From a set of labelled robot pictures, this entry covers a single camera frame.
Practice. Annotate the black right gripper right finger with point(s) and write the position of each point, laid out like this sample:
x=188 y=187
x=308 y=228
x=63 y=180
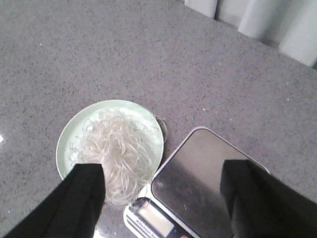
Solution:
x=261 y=206

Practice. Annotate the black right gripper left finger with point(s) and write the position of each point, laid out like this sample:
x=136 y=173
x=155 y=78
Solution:
x=71 y=210

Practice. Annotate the white vermicelli noodle bundle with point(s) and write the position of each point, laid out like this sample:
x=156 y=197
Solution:
x=121 y=144

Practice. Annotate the light green round plate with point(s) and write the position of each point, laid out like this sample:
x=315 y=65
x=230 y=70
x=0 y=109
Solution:
x=73 y=131

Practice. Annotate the black silver kitchen scale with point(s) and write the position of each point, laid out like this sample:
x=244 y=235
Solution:
x=183 y=199

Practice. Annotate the white pleated curtain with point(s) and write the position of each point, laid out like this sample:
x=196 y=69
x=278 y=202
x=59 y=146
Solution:
x=288 y=25

